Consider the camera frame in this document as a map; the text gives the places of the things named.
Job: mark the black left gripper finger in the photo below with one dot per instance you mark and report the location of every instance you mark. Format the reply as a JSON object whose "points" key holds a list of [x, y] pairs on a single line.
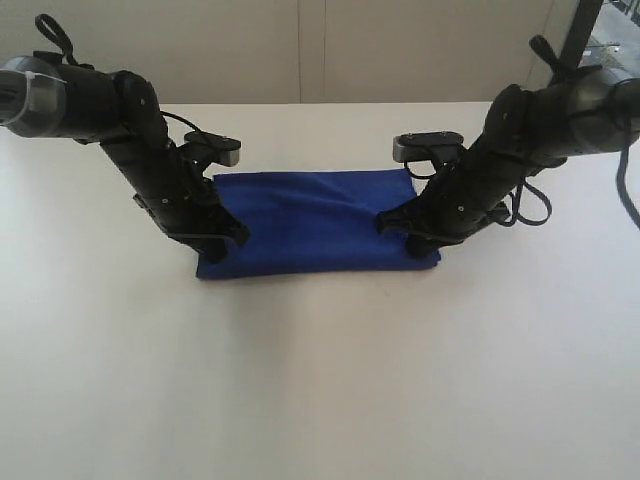
{"points": [[227, 226], [214, 251]]}

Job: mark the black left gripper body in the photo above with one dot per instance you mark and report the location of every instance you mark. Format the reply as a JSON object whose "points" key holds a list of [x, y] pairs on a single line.
{"points": [[120, 112]]}

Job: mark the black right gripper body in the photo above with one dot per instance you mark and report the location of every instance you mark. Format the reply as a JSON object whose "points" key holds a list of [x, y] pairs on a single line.
{"points": [[525, 132]]}

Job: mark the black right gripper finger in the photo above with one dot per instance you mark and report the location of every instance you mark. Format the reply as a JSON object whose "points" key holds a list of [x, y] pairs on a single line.
{"points": [[421, 248], [401, 219]]}

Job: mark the blue microfiber towel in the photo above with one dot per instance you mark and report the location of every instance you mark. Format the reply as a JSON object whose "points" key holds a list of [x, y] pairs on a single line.
{"points": [[314, 222]]}

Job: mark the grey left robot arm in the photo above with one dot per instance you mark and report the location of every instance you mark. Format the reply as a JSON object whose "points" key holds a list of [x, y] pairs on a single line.
{"points": [[43, 98]]}

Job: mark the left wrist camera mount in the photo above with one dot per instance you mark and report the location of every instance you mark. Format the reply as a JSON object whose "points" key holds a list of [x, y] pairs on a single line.
{"points": [[205, 149]]}

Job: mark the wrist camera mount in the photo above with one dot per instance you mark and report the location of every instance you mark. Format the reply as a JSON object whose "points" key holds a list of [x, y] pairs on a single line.
{"points": [[439, 146], [205, 149]]}

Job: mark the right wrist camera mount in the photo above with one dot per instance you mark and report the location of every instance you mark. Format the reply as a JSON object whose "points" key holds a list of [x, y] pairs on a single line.
{"points": [[439, 146]]}

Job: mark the dark window frame post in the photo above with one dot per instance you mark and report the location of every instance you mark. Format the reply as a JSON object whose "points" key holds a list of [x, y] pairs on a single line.
{"points": [[580, 30]]}

